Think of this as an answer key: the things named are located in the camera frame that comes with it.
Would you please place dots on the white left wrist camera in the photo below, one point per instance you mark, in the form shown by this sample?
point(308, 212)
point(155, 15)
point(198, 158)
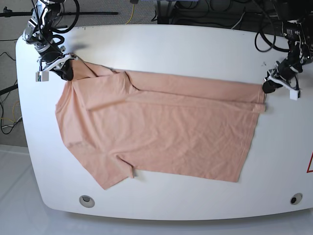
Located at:
point(294, 94)

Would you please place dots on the table grommet hole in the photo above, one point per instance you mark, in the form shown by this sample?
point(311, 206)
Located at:
point(296, 199)
point(86, 201)

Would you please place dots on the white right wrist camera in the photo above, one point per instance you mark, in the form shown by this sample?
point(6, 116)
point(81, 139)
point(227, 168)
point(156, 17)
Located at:
point(42, 76)

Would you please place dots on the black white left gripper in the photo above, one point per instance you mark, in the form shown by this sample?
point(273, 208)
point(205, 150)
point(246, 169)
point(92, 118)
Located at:
point(282, 75)

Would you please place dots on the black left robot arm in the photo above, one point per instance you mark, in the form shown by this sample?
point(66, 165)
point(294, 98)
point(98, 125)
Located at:
point(296, 17)

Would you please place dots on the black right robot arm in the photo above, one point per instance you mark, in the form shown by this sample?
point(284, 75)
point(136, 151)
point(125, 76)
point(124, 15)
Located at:
point(48, 41)

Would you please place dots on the right table grommet hole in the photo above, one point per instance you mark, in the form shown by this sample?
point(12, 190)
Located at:
point(296, 199)

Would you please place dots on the left table grommet hole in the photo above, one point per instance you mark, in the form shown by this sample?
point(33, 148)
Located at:
point(86, 201)

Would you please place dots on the red triangle sticker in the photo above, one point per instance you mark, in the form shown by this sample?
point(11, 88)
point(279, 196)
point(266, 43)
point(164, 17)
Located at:
point(310, 166)

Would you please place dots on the peach pink T-shirt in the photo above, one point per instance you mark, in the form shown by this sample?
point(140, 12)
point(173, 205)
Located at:
point(116, 121)

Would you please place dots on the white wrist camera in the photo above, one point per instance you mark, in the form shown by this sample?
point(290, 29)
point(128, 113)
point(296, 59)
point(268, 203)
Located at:
point(42, 76)
point(294, 94)

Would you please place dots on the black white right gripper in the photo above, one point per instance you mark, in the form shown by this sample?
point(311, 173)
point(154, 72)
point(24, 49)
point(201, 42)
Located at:
point(56, 61)

